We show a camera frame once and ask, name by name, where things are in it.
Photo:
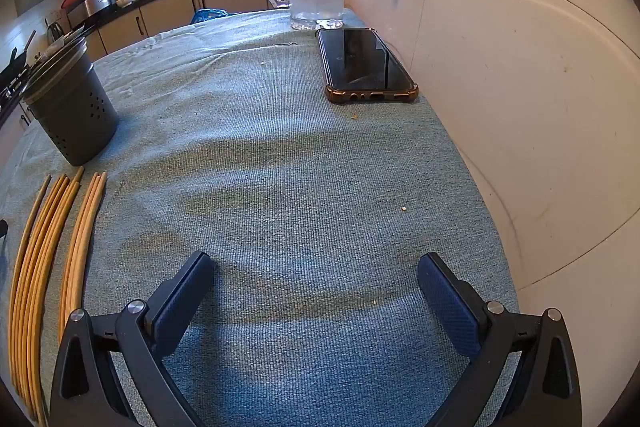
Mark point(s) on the smartphone in brown case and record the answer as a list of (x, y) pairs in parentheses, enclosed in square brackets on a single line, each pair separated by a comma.
[(362, 62)]

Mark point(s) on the black gas stove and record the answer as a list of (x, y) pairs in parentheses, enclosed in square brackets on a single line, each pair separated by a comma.
[(12, 82)]

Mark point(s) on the dark grey perforated utensil holder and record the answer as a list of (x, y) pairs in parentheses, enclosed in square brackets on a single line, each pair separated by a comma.
[(75, 112)]

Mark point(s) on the blue plastic bag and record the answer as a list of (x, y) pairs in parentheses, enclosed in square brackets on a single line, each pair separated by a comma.
[(207, 15)]

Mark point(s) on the steel kettle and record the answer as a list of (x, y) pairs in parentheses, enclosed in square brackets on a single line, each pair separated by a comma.
[(54, 32)]

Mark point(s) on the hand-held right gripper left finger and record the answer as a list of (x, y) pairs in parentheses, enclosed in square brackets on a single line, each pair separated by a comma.
[(185, 302)]

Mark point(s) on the grey-blue table cloth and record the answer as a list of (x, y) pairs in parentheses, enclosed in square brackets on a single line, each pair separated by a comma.
[(280, 187)]

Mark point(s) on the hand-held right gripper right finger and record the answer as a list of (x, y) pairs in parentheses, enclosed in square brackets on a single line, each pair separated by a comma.
[(445, 302)]

